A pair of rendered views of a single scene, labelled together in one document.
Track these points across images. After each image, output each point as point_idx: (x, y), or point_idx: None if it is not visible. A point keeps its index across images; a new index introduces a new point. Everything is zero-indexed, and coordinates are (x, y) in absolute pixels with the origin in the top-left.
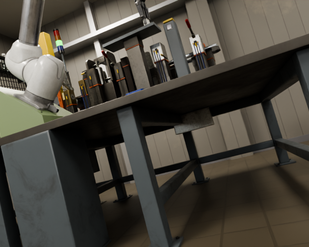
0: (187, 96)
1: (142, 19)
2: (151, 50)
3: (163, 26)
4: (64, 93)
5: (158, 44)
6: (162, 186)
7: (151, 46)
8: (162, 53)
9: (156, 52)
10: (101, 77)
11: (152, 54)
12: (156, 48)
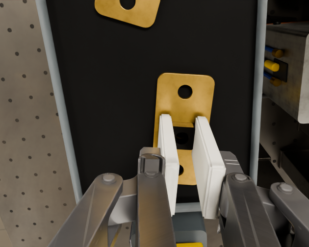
0: None
1: (141, 173)
2: (289, 40)
3: (132, 228)
4: None
5: (291, 105)
6: None
7: (301, 52)
8: (268, 96)
9: (270, 69)
10: None
11: (277, 37)
12: (284, 80)
